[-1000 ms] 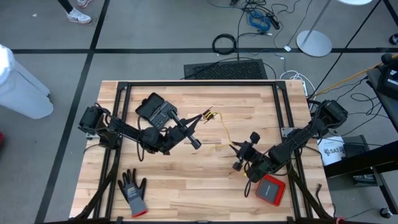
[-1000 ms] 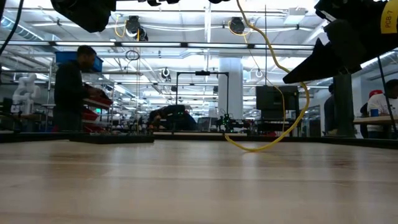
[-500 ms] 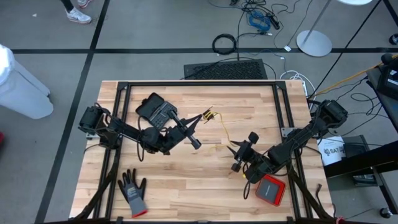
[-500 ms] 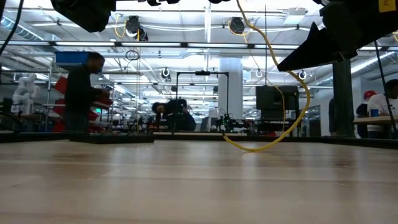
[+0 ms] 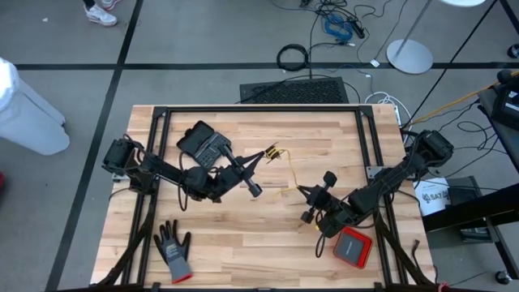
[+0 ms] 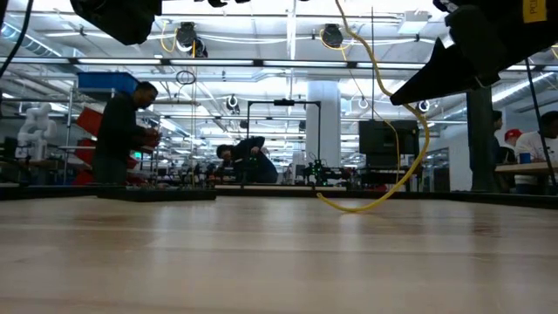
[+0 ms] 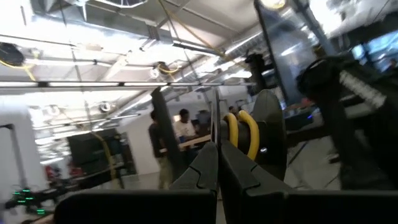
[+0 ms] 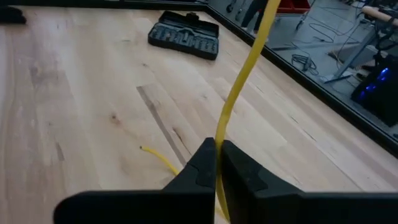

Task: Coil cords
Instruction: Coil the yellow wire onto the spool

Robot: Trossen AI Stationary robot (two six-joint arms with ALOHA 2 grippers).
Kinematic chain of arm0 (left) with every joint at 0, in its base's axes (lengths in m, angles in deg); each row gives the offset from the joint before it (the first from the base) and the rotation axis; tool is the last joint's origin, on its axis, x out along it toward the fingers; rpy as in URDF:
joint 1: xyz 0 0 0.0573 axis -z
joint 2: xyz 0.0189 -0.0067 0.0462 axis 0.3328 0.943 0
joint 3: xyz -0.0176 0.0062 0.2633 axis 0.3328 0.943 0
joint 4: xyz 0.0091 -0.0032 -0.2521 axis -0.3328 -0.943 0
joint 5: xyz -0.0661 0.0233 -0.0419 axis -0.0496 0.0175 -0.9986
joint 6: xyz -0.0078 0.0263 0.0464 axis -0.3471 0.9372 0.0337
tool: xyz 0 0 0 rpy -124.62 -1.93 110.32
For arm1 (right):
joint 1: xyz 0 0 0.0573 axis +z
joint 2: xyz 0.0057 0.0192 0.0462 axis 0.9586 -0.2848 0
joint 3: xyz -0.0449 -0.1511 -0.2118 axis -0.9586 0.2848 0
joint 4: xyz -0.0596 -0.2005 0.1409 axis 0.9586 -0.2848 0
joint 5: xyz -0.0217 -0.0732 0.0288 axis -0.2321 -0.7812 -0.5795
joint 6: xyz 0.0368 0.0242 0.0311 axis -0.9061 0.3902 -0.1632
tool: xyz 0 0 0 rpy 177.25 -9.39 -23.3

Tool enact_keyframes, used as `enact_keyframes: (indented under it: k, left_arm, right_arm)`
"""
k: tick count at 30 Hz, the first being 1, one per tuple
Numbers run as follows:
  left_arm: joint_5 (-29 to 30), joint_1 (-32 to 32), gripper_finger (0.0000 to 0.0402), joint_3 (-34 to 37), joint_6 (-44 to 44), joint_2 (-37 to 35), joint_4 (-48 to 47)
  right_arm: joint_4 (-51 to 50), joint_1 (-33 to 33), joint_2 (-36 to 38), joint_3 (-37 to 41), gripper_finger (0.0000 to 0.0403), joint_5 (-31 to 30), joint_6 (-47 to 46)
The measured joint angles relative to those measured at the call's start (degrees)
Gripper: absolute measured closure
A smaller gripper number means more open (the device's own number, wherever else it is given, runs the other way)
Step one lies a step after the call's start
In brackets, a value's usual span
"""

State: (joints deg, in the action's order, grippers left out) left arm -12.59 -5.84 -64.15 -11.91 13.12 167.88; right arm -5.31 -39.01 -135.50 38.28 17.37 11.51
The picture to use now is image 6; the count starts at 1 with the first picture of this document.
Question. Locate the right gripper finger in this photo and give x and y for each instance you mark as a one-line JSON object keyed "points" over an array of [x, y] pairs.
{"points": [[440, 78]]}

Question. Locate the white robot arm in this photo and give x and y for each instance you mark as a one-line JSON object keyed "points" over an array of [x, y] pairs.
{"points": [[37, 131]]}

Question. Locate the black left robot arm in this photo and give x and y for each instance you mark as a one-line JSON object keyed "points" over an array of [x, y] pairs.
{"points": [[117, 19]]}

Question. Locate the long ceiling light strip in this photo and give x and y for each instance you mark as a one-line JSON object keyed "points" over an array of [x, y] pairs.
{"points": [[209, 62]]}

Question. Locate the white ceiling box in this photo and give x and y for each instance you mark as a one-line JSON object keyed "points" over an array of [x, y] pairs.
{"points": [[412, 22]]}

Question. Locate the thin black upright pole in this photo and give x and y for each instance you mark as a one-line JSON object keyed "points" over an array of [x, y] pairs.
{"points": [[372, 65]]}

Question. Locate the person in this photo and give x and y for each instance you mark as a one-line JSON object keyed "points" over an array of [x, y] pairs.
{"points": [[538, 148], [257, 157], [499, 126], [117, 131], [512, 139]]}

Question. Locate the black screen cabinet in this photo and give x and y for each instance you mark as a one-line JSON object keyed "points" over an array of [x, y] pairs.
{"points": [[388, 137]]}

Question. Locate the thin black slanted pole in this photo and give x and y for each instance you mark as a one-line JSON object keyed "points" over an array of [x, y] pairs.
{"points": [[541, 126]]}

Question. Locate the blue cup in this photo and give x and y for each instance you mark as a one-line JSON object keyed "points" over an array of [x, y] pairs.
{"points": [[525, 158]]}

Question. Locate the wooden work table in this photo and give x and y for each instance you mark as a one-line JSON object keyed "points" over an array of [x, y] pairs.
{"points": [[523, 168]]}

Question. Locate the white building column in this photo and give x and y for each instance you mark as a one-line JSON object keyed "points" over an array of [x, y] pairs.
{"points": [[323, 126]]}

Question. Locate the blue storage bin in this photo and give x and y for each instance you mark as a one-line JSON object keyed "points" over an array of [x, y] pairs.
{"points": [[106, 80]]}

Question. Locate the distant robot with green light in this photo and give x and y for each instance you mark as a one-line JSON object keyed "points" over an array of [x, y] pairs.
{"points": [[318, 170]]}

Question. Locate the metal rack with red bins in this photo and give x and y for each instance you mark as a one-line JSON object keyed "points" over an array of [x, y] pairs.
{"points": [[89, 122]]}

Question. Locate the black gantry frame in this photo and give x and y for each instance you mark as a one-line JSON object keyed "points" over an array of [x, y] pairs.
{"points": [[283, 102]]}

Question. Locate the black metal table frame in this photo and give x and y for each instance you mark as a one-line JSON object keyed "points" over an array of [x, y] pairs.
{"points": [[479, 198]]}

